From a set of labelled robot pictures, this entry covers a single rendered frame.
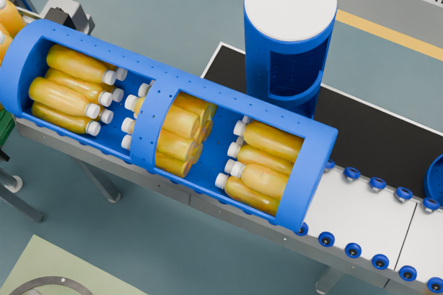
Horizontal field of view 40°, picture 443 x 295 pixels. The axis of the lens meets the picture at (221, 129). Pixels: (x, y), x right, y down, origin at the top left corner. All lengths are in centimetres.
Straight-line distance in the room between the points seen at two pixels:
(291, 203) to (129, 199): 139
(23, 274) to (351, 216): 88
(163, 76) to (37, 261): 57
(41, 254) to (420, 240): 100
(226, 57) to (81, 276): 148
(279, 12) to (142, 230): 126
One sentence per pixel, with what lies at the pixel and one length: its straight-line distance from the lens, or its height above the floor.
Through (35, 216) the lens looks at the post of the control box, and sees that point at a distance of 277.
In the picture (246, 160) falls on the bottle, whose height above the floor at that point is 109.
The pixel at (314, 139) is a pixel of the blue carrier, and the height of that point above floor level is 122.
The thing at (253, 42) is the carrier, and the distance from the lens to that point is 192.
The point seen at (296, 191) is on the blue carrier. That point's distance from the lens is 145.
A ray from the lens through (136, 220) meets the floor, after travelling 272.
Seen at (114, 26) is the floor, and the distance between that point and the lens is 313.
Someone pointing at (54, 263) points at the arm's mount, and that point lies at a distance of 163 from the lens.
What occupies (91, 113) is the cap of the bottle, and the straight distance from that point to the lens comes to 168.
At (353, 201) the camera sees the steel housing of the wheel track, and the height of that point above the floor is 93.
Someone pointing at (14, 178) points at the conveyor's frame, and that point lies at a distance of 287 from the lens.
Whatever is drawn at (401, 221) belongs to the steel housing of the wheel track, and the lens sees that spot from 176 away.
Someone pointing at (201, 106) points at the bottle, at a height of 115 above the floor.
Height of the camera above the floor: 260
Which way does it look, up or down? 68 degrees down
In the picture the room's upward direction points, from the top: 8 degrees counter-clockwise
